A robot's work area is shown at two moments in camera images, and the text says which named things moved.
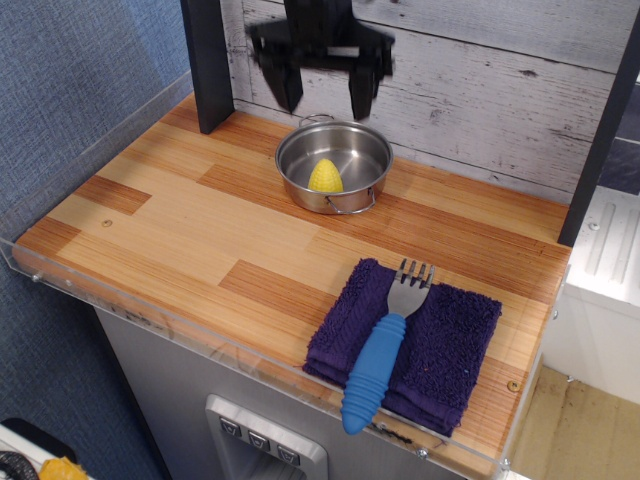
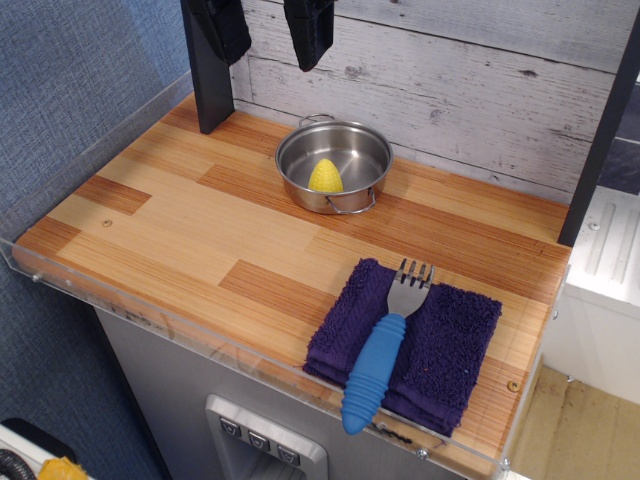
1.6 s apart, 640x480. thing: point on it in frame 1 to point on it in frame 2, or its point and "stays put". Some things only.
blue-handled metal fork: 375,369 stays put
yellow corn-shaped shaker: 326,177 stays put
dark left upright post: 208,51 stays put
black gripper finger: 364,82 to 312,22
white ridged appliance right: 592,334 stays put
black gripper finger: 283,75 to 229,19
